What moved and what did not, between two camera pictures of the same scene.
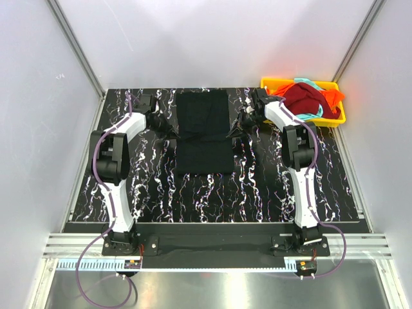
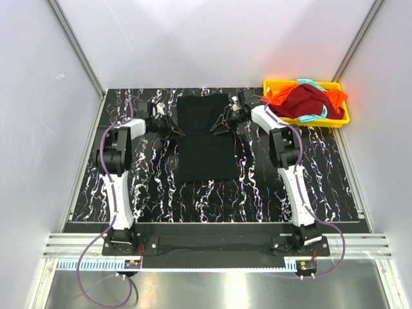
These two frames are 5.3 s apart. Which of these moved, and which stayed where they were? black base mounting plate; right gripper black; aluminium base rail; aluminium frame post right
Moved: right gripper black
Stayed: black base mounting plate; aluminium frame post right; aluminium base rail
